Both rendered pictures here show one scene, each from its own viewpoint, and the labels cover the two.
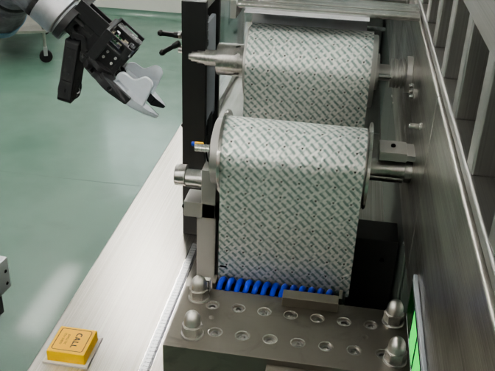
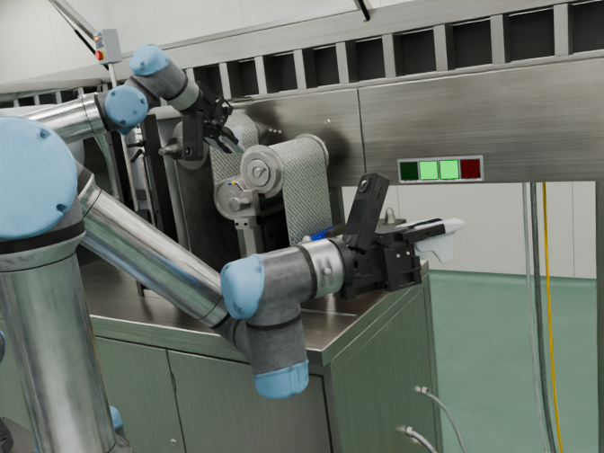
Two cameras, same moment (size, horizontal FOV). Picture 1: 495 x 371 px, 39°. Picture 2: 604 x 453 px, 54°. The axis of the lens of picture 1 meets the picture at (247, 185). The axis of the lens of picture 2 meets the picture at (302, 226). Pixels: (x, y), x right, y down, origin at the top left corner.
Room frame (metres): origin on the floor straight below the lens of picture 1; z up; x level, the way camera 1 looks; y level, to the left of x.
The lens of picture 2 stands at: (0.32, 1.45, 1.45)
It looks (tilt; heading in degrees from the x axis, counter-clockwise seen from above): 13 degrees down; 296
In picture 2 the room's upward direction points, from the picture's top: 7 degrees counter-clockwise
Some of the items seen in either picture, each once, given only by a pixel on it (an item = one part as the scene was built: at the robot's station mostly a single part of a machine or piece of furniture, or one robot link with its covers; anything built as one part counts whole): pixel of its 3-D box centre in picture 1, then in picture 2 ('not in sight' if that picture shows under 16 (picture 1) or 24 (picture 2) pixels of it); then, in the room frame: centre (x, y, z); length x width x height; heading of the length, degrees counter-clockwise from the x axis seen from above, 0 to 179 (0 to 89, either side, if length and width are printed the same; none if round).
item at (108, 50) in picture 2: not in sight; (105, 47); (1.65, -0.05, 1.66); 0.07 x 0.07 x 0.10; 68
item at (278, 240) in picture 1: (285, 244); (309, 209); (1.03, -0.07, 1.11); 0.23 x 0.01 x 0.18; 82
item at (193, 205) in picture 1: (200, 235); (251, 245); (1.14, 0.09, 1.05); 0.06 x 0.05 x 0.31; 82
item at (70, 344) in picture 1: (72, 344); not in sight; (0.98, 0.30, 0.91); 0.07 x 0.07 x 0.02; 82
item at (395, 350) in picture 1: (396, 349); (389, 214); (0.84, -0.24, 1.05); 0.04 x 0.04 x 0.04
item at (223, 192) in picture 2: not in sight; (255, 190); (1.20, -0.09, 1.17); 0.26 x 0.12 x 0.12; 82
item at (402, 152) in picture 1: (396, 150); not in sight; (1.06, -0.25, 1.28); 0.06 x 0.05 x 0.02; 82
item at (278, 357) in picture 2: not in sight; (273, 348); (0.70, 0.80, 1.12); 0.11 x 0.08 x 0.11; 139
